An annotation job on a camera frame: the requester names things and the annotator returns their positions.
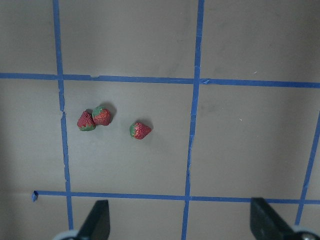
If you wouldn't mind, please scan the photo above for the red strawberry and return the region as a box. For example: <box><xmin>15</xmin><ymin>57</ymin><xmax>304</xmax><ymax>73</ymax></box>
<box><xmin>129</xmin><ymin>122</ymin><xmax>152</xmax><ymax>140</ymax></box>
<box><xmin>77</xmin><ymin>110</ymin><xmax>96</xmax><ymax>132</ymax></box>
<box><xmin>92</xmin><ymin>105</ymin><xmax>112</xmax><ymax>126</ymax></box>

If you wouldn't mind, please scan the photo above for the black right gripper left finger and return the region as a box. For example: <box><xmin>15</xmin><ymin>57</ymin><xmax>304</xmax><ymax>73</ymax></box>
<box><xmin>78</xmin><ymin>200</ymin><xmax>111</xmax><ymax>240</ymax></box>

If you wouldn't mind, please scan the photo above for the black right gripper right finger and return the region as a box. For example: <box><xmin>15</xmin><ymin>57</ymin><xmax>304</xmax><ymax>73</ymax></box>
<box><xmin>250</xmin><ymin>197</ymin><xmax>297</xmax><ymax>240</ymax></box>

